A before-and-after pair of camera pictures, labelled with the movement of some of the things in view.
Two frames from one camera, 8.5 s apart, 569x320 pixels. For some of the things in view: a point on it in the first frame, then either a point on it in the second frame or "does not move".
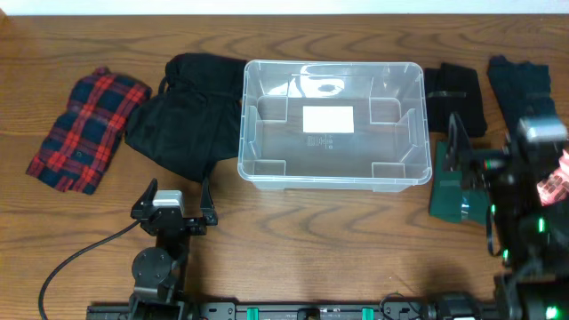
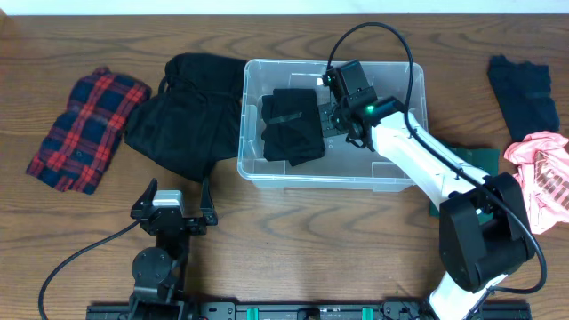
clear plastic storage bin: [325, 124] does not move
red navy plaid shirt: [84, 139] does not move
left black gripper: [207, 218] does not move
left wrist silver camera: [168, 198] does not move
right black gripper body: [498, 171] to [334, 120]
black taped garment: [454, 89] to [292, 126]
